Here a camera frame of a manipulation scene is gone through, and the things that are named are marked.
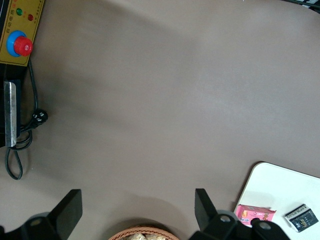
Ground pink snack packet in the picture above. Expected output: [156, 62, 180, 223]
[235, 204, 277, 228]

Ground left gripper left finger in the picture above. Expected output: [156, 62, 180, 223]
[14, 189, 83, 240]

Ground black foil snack packet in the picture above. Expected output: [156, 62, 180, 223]
[284, 203, 320, 233]

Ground round brown wicker basket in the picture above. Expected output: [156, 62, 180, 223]
[107, 225, 180, 240]

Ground yellow emergency stop box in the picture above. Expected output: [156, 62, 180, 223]
[0, 0, 46, 151]

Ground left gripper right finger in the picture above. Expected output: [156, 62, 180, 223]
[189, 188, 245, 240]

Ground beige plastic tray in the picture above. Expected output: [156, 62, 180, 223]
[233, 161, 320, 240]

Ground black power cord with plug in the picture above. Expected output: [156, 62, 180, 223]
[4, 59, 50, 181]

